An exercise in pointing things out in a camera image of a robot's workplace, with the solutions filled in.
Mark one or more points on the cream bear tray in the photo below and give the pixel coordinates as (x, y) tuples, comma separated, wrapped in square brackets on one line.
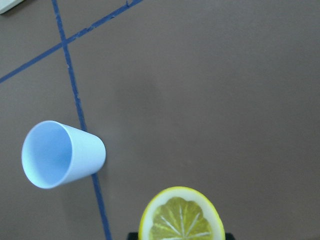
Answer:
[(6, 5)]

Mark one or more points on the light blue plastic cup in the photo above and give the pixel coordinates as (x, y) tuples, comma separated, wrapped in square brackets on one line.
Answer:
[(54, 154)]

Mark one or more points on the half lemon slice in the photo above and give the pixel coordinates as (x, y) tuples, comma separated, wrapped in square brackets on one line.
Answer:
[(180, 213)]

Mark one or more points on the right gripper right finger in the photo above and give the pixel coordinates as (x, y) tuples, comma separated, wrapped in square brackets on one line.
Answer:
[(229, 236)]

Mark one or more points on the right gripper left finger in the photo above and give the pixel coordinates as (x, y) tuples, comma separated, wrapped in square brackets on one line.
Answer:
[(133, 236)]

